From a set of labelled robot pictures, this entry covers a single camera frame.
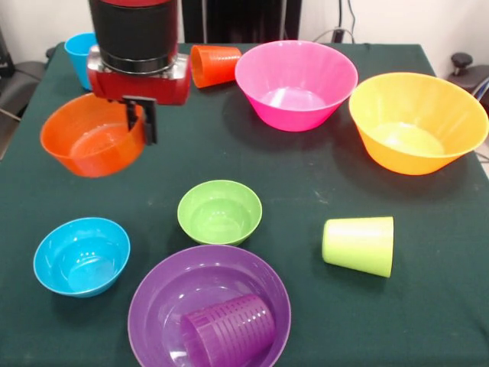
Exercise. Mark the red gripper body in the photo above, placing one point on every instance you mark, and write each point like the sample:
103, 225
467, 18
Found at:
137, 87

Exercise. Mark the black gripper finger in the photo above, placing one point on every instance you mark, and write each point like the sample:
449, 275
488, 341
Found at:
150, 126
131, 114

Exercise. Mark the orange plastic bowl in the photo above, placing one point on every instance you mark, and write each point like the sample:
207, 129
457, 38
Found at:
99, 164

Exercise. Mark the orange plastic cup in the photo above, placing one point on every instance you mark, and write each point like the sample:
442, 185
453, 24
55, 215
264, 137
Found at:
217, 65

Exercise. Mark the green plastic bowl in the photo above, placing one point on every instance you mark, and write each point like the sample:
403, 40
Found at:
219, 229

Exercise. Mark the blue plastic bowl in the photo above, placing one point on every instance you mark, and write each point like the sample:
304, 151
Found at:
80, 264

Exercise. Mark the purple plastic bowl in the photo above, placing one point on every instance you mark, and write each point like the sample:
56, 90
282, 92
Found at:
160, 290

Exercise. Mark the purple plastic cup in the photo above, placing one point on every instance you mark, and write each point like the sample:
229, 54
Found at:
229, 332

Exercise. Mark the lime green plastic cup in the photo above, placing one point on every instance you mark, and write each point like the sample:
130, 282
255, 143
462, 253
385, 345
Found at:
359, 244

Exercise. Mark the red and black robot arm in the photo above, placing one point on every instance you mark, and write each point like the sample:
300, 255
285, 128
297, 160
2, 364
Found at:
133, 34

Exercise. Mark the blue plastic cup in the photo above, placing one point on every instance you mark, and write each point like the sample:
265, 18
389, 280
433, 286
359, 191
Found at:
80, 57

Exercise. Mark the grey chair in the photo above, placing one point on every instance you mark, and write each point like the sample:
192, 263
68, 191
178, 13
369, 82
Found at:
19, 91

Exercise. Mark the pink plastic bowl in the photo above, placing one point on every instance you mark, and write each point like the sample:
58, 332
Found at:
294, 114

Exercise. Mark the black power plug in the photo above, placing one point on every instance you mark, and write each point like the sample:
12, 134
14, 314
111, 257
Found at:
337, 35

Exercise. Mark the yellow plastic bowl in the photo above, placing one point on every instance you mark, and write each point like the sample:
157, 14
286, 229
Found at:
401, 160

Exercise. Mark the dark green tablecloth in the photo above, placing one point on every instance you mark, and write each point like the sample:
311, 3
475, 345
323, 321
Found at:
382, 325

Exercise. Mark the black chair armrest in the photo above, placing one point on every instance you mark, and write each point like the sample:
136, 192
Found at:
462, 61

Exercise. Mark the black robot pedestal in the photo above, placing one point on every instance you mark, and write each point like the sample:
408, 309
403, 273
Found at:
244, 19

